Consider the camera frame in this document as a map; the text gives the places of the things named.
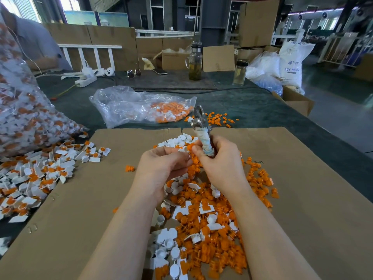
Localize person's right hand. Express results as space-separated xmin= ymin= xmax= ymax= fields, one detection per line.
xmin=192 ymin=135 xmax=248 ymax=196

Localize person's left hand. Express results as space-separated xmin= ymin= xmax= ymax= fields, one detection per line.
xmin=133 ymin=145 xmax=193 ymax=202

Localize silver red-handled pliers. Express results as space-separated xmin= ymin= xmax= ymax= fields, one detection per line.
xmin=188 ymin=105 xmax=216 ymax=158

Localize pile of orange and white parts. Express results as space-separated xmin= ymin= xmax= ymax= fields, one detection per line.
xmin=112 ymin=134 xmax=280 ymax=280

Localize pile of assembled white-orange parts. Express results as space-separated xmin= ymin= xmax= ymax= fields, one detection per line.
xmin=0 ymin=133 xmax=112 ymax=257

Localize person's left forearm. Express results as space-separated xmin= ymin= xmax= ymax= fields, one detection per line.
xmin=78 ymin=194 xmax=161 ymax=280

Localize person's right forearm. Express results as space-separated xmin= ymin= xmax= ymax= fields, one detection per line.
xmin=227 ymin=188 xmax=321 ymax=280

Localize scatter of orange offcuts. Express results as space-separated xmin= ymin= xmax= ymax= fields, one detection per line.
xmin=185 ymin=111 xmax=240 ymax=128

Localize small clear plastic bag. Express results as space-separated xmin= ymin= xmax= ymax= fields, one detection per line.
xmin=89 ymin=86 xmax=197 ymax=129

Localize open brown cardboard box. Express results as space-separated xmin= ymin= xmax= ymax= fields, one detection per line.
xmin=272 ymin=86 xmax=315 ymax=117

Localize glass bottle with black lid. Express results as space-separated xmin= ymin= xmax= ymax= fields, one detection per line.
xmin=232 ymin=59 xmax=249 ymax=86

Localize clear blue plastic bag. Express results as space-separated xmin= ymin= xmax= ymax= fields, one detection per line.
xmin=245 ymin=52 xmax=284 ymax=96

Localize flat brown cardboard panel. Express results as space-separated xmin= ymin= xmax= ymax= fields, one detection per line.
xmin=203 ymin=45 xmax=235 ymax=72

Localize brown cardboard sheet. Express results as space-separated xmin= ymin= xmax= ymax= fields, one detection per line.
xmin=0 ymin=129 xmax=184 ymax=280
xmin=180 ymin=126 xmax=373 ymax=280

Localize glass tea jar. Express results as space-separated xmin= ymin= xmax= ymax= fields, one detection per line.
xmin=185 ymin=42 xmax=204 ymax=82

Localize open cardboard box with paper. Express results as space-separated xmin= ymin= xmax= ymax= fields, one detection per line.
xmin=153 ymin=46 xmax=194 ymax=71

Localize white power strip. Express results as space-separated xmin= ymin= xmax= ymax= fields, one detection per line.
xmin=60 ymin=66 xmax=115 ymax=88

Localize white woven sack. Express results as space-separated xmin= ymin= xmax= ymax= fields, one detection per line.
xmin=279 ymin=29 xmax=315 ymax=95

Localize row of upright cardboard sheets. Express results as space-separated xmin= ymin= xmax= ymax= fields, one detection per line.
xmin=42 ymin=23 xmax=197 ymax=72

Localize large clear bag of seals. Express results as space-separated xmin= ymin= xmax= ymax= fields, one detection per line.
xmin=0 ymin=23 xmax=88 ymax=160

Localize dark steel pillar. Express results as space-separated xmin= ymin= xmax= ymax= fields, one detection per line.
xmin=200 ymin=0 xmax=232 ymax=47

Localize tall brown cardboard box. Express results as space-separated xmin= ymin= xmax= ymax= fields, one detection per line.
xmin=238 ymin=0 xmax=280 ymax=48

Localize white metal rack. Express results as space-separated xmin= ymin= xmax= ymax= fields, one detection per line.
xmin=318 ymin=32 xmax=373 ymax=68

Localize white railing frame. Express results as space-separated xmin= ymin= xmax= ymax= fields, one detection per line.
xmin=57 ymin=44 xmax=123 ymax=72

